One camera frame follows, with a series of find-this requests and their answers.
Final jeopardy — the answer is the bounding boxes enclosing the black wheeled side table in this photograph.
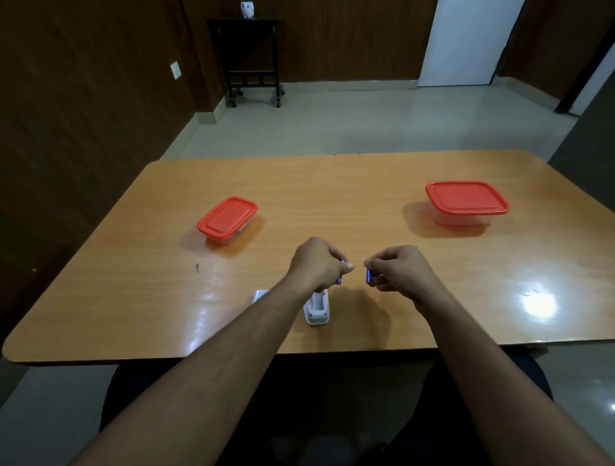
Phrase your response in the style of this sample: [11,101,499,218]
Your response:
[206,17,286,108]

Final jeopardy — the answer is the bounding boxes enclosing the person's right hand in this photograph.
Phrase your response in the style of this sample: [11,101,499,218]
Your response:
[363,245,445,308]

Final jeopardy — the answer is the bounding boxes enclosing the grey refrigerator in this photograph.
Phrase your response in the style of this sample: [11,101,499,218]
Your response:
[547,81,615,212]

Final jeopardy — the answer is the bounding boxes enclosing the person's black trousers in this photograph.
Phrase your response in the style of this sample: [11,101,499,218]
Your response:
[98,353,554,466]

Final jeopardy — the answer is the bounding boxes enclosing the white door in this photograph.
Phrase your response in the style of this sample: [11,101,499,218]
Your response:
[416,0,525,88]

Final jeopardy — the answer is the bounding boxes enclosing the person's right forearm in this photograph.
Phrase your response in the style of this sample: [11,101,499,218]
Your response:
[415,290,615,466]

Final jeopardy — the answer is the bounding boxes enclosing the person's left hand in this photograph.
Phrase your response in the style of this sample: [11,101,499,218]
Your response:
[286,236,356,294]

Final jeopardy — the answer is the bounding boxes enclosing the white remote control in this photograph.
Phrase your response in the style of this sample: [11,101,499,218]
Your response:
[304,287,331,327]

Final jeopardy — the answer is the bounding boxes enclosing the red-lidded plastic container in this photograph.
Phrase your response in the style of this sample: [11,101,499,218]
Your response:
[428,201,496,227]
[205,218,254,247]

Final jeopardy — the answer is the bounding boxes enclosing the person's left forearm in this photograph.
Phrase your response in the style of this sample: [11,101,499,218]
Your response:
[69,276,313,466]

